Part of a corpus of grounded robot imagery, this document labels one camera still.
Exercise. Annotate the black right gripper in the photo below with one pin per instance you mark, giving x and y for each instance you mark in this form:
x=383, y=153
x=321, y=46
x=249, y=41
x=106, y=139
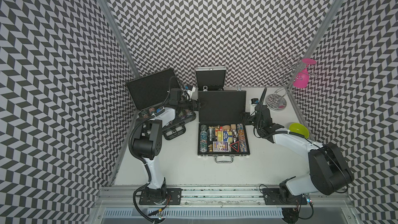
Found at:
x=244, y=118

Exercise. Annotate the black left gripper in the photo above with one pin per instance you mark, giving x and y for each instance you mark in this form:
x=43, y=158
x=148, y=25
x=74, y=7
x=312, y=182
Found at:
x=197, y=104

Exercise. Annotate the black textured poker case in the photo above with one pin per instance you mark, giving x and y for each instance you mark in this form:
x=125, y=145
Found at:
x=222, y=131

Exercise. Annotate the small silver poker case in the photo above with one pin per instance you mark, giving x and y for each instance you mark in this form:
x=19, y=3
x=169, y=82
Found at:
x=211, y=78

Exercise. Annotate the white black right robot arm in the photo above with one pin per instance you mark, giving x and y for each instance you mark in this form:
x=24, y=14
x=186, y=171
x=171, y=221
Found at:
x=328, y=169

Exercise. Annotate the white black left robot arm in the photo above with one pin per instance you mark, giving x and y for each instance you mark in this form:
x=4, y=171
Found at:
x=166, y=121

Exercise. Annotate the large black poker case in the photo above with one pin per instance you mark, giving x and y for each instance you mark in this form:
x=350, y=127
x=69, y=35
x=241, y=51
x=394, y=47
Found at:
x=150, y=94

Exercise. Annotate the lime green plastic bowl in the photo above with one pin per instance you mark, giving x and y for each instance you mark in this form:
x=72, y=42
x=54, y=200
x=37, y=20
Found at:
x=300, y=129

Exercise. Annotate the pink plastic wine glass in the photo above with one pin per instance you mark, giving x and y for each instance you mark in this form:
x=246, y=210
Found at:
x=303, y=76

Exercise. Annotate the chrome glass holder stand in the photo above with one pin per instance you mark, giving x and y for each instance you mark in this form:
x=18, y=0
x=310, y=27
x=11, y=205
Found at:
x=276, y=101

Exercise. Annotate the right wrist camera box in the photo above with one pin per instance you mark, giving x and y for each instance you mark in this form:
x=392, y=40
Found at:
x=254, y=103

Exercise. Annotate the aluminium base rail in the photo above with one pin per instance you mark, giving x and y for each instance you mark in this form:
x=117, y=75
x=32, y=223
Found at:
x=228, y=204

